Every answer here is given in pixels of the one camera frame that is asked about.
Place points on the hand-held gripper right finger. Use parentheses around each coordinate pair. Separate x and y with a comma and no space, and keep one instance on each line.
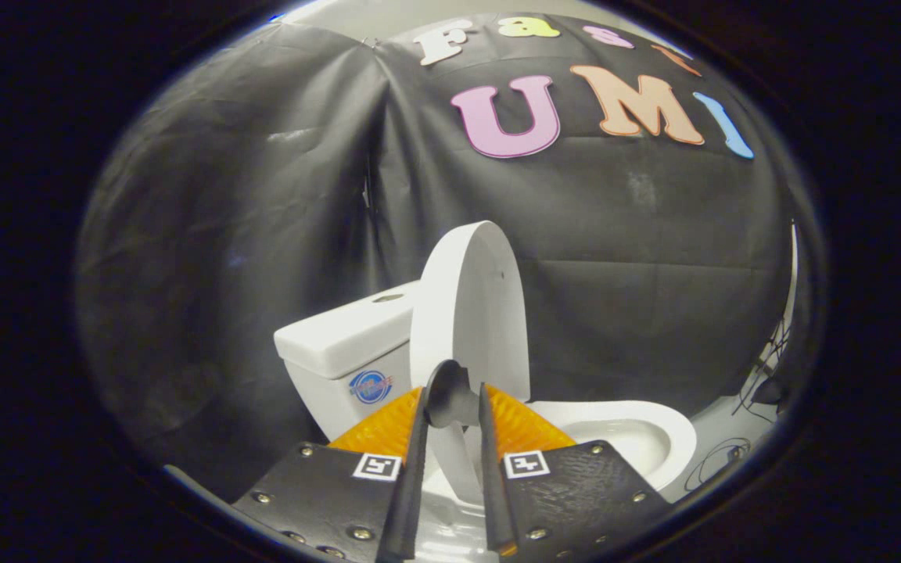
(493,485)

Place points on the round dark lid lifter tab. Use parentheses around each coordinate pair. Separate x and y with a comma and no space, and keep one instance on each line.
(450,395)

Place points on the black backdrop cloth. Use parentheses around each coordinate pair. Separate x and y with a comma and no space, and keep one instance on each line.
(263,234)

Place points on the white ceramic toilet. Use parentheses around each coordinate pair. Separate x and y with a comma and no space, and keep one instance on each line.
(325,407)

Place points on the white toilet tank lid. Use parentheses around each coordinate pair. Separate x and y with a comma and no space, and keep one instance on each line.
(341,336)

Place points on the white toilet seat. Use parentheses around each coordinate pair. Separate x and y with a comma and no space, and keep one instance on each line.
(677,438)

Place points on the black tripod stand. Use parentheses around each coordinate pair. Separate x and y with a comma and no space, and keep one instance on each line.
(771,352)

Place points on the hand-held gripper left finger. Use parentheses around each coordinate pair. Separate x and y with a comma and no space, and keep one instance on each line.
(407,485)

